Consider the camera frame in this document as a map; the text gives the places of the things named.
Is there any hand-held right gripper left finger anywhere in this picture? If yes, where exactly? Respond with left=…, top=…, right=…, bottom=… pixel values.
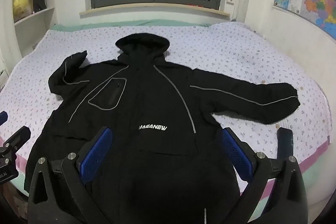
left=28, top=127, right=113, bottom=224

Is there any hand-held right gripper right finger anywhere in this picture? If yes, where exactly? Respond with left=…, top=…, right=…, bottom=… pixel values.
left=222, top=127, right=308, bottom=224

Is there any black hooded jacket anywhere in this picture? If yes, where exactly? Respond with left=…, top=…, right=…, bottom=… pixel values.
left=24, top=32, right=301, bottom=224

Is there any dark rectangular object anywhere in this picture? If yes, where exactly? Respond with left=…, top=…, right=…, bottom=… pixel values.
left=278, top=127, right=293, bottom=160

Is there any pink striped bed sheet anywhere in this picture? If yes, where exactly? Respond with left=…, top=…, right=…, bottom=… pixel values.
left=0, top=132, right=332, bottom=216

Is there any white bookshelf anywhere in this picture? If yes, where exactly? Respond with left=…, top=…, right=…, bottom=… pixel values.
left=12, top=0, right=58, bottom=56

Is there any floral quilted blanket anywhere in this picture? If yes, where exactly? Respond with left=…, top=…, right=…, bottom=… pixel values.
left=0, top=22, right=331, bottom=188

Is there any yellow plush toy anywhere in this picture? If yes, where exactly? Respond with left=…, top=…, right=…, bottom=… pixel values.
left=13, top=0, right=29, bottom=22

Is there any green bed sheet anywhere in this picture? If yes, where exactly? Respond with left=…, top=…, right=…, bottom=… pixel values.
left=50, top=19, right=218, bottom=31

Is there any wooden window sill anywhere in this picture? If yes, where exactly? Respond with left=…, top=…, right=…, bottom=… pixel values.
left=79, top=4, right=231, bottom=20

